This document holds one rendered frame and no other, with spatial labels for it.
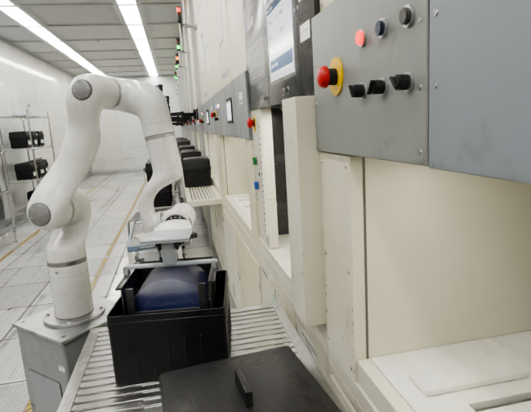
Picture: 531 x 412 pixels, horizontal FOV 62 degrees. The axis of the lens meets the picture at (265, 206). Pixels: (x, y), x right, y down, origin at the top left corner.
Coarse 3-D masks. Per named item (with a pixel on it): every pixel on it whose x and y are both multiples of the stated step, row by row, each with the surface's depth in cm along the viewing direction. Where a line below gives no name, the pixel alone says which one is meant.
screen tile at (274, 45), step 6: (270, 18) 130; (270, 24) 130; (276, 24) 124; (270, 30) 131; (276, 30) 125; (276, 36) 125; (270, 42) 133; (276, 42) 126; (270, 48) 133; (276, 48) 127; (270, 54) 134
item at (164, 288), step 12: (144, 288) 108; (156, 288) 108; (168, 288) 108; (180, 288) 108; (192, 288) 108; (144, 300) 108; (156, 300) 108; (168, 300) 109; (180, 300) 109; (192, 300) 109
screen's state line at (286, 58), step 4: (284, 52) 118; (288, 52) 114; (280, 56) 123; (284, 56) 119; (288, 56) 115; (272, 60) 133; (276, 60) 128; (280, 60) 123; (284, 60) 119; (288, 60) 115; (292, 60) 111; (272, 64) 133; (276, 64) 128; (280, 64) 124; (284, 64) 119; (272, 68) 134; (276, 68) 129; (280, 68) 124; (272, 72) 134
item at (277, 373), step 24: (216, 360) 94; (240, 360) 93; (264, 360) 93; (288, 360) 92; (168, 384) 86; (192, 384) 86; (216, 384) 85; (240, 384) 81; (264, 384) 84; (288, 384) 84; (312, 384) 84; (168, 408) 79; (192, 408) 79; (216, 408) 78; (240, 408) 78; (264, 408) 77; (288, 408) 77; (312, 408) 77; (336, 408) 76
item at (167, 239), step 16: (144, 240) 108; (160, 240) 108; (176, 240) 108; (176, 256) 116; (128, 272) 114; (144, 272) 125; (208, 272) 126; (128, 288) 111; (208, 288) 106; (128, 304) 106; (208, 304) 109
